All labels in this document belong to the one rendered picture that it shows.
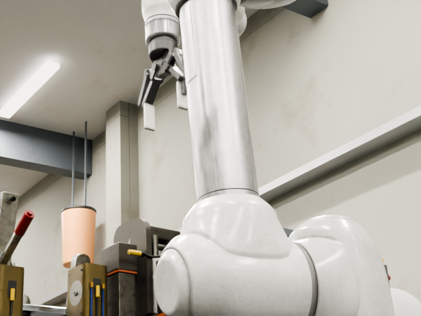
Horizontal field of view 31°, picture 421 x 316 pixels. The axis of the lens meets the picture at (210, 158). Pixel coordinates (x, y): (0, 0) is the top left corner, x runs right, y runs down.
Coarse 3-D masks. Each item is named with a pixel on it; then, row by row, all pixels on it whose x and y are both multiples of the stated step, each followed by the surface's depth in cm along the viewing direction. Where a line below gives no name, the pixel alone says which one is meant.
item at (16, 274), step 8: (0, 272) 150; (8, 272) 151; (16, 272) 152; (0, 280) 149; (8, 280) 150; (16, 280) 151; (0, 288) 149; (8, 288) 150; (16, 288) 151; (0, 296) 148; (8, 296) 149; (16, 296) 150; (0, 304) 148; (8, 304) 149; (16, 304) 150; (0, 312) 147; (8, 312) 148; (16, 312) 149
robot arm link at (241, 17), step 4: (240, 8) 181; (252, 8) 158; (236, 12) 181; (240, 12) 184; (244, 12) 190; (236, 16) 185; (240, 16) 187; (244, 16) 205; (240, 20) 191; (244, 20) 205; (240, 24) 204; (244, 24) 205; (240, 28) 204; (244, 28) 206; (240, 32) 205
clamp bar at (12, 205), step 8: (8, 192) 160; (0, 200) 159; (8, 200) 159; (16, 200) 161; (0, 208) 158; (8, 208) 159; (16, 208) 160; (0, 216) 158; (8, 216) 159; (0, 224) 157; (8, 224) 158; (0, 232) 157; (8, 232) 158; (0, 240) 157; (8, 240) 158; (0, 248) 156; (8, 264) 157
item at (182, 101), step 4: (180, 88) 182; (180, 92) 182; (180, 96) 181; (184, 96) 182; (180, 100) 181; (184, 100) 182; (180, 104) 180; (184, 104) 181; (180, 108) 181; (184, 108) 181; (188, 108) 182
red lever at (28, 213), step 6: (30, 210) 152; (24, 216) 150; (30, 216) 151; (24, 222) 151; (30, 222) 151; (18, 228) 152; (24, 228) 152; (18, 234) 152; (12, 240) 153; (18, 240) 153; (6, 246) 154; (12, 246) 154; (6, 252) 154; (12, 252) 155; (0, 258) 155; (6, 258) 155; (0, 264) 155; (6, 264) 156
